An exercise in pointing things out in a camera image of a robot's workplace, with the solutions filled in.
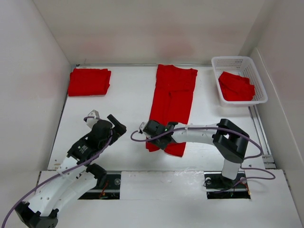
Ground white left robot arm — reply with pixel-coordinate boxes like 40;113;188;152
14;114;127;228

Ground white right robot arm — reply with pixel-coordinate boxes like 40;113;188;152
139;119;249;187

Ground folded red t-shirt stack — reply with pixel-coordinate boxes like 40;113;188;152
68;68;111;96

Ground red t-shirts in basket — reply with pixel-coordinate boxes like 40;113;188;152
218;71;256;101

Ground white plastic basket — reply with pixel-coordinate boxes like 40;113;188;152
211;56;268;107

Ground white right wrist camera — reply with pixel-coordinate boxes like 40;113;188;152
138;122;147;134

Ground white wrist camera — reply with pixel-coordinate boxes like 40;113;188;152
138;122;147;134
84;110;100;129

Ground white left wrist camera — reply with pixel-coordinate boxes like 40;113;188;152
84;110;100;129

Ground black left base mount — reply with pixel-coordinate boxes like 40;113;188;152
79;172;121;200

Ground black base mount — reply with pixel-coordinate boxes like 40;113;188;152
203;171;251;200
79;172;121;200

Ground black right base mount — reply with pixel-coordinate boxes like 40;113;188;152
203;171;251;200

